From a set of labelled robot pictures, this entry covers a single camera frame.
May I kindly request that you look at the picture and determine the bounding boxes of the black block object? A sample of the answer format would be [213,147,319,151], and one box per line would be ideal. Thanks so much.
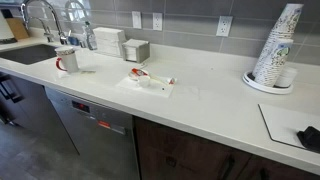
[296,125,320,151]

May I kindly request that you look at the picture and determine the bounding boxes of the wooden cutting board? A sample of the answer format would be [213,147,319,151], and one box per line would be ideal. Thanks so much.
[5,16,31,41]

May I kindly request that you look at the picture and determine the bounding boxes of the short printed paper cup stack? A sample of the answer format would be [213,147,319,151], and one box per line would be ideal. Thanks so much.
[254,37,295,88]

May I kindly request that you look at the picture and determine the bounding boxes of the white mug red handle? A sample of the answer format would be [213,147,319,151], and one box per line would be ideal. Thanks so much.
[54,46,80,74]

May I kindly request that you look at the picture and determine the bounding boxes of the small chrome tap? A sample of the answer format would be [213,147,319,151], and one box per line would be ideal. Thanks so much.
[37,16,55,43]

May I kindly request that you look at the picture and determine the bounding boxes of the round white tray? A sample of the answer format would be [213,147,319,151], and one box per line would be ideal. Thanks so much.
[241,70,295,96]

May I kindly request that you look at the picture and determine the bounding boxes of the white wall switch plate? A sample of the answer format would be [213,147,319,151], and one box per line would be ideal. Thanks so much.
[131,10,143,30]

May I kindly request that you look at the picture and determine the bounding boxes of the blue sponge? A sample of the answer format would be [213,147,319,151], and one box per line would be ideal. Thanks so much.
[67,35,81,47]

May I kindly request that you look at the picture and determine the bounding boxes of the red white small object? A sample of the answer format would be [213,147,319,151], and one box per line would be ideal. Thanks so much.
[127,67,151,81]

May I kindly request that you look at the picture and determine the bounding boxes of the kitchen sink basin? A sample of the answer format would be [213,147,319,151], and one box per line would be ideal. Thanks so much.
[0,43,58,66]

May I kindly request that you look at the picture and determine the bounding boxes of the stainless steel dishwasher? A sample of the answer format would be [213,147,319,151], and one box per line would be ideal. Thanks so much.
[43,86,141,180]

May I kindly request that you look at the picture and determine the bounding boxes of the dark wood sink cabinet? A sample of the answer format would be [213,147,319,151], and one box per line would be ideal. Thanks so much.
[0,71,80,156]

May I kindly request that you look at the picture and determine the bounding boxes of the chrome arched faucet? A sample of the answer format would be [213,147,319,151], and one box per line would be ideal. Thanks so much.
[20,0,69,46]

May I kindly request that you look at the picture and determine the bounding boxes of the tall printed paper cup stack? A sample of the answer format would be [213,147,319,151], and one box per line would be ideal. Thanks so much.
[251,2,305,83]

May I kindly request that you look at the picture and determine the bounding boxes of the white paper napkin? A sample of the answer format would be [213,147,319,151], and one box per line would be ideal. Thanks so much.
[115,73,178,99]

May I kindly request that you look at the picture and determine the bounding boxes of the white cup lid stack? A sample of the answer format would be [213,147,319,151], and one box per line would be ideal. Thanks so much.
[274,66,299,89]

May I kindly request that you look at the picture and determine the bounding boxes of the black cabinet handle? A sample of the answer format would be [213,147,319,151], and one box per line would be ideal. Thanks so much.
[217,154,236,180]
[257,167,270,180]

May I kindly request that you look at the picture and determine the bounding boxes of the red sachet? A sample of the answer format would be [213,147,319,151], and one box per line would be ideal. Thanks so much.
[131,67,149,77]

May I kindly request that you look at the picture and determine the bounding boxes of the white wall outlet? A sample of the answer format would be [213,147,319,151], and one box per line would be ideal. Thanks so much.
[152,12,164,32]
[215,15,234,38]

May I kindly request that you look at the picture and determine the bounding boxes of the black drawer handle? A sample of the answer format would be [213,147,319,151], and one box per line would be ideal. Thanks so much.
[0,74,25,104]

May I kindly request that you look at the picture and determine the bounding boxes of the white paper towel stack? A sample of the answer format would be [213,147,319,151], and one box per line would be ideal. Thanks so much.
[92,26,127,58]

